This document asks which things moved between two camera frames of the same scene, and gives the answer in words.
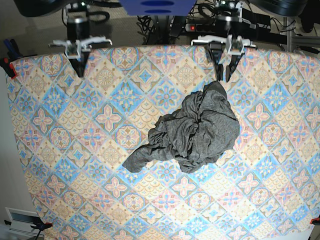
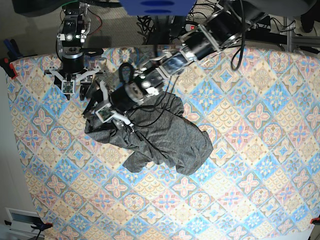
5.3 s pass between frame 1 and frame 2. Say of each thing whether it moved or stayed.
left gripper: moved
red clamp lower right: stayed
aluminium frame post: stayed
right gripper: moved
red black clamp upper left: stayed
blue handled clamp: stayed
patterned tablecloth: stayed
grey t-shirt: moved
